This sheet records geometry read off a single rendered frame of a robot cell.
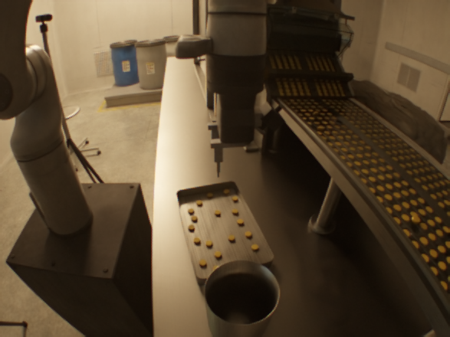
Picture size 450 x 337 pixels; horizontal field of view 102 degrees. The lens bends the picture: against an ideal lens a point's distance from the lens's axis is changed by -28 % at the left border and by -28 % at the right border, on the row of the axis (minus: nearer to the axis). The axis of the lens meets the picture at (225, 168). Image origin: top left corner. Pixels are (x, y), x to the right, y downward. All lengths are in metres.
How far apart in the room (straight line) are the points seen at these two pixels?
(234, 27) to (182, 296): 0.35
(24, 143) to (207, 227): 0.32
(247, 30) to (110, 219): 0.39
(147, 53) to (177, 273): 3.02
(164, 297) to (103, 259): 0.13
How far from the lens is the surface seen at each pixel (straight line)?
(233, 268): 0.31
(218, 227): 0.44
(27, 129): 0.42
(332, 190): 0.41
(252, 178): 0.55
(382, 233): 0.30
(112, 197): 0.54
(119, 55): 3.64
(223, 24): 0.29
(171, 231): 0.44
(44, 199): 0.45
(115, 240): 0.46
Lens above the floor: 1.13
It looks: 36 degrees down
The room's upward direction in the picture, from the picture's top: 1 degrees clockwise
